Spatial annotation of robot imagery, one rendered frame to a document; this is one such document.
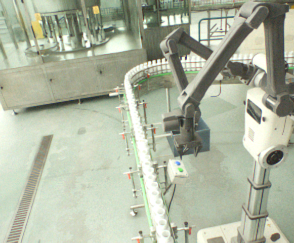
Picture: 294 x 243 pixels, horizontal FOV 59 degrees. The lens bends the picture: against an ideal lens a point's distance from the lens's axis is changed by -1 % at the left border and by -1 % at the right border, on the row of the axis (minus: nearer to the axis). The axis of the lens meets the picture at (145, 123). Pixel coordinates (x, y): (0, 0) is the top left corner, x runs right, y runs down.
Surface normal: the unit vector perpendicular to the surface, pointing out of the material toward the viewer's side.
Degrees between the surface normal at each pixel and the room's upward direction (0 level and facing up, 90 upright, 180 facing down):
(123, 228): 0
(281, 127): 90
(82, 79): 90
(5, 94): 90
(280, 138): 101
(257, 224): 90
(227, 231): 0
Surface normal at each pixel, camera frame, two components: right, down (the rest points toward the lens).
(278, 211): -0.11, -0.86
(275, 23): 0.16, 0.66
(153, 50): 0.14, 0.48
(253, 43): -0.16, 0.51
